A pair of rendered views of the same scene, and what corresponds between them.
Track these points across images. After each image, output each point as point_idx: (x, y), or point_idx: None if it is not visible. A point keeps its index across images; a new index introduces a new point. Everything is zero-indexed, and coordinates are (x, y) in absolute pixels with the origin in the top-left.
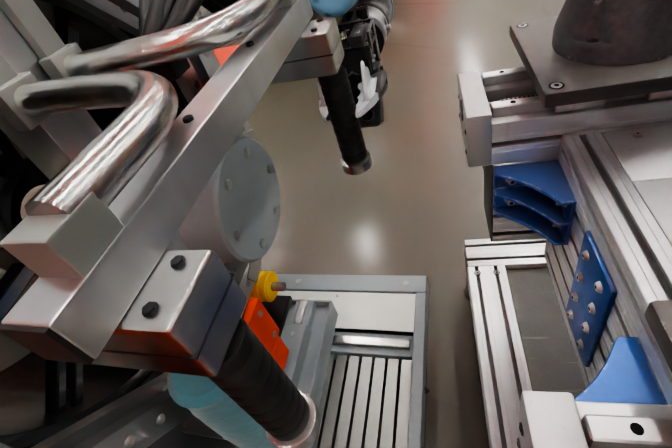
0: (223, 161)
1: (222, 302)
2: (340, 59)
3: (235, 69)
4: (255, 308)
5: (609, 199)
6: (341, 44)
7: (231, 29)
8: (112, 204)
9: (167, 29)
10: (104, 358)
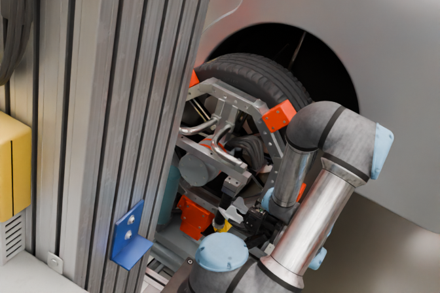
0: (194, 156)
1: None
2: (226, 192)
3: (198, 148)
4: (204, 212)
5: (148, 272)
6: (232, 193)
7: (211, 147)
8: None
9: (217, 137)
10: None
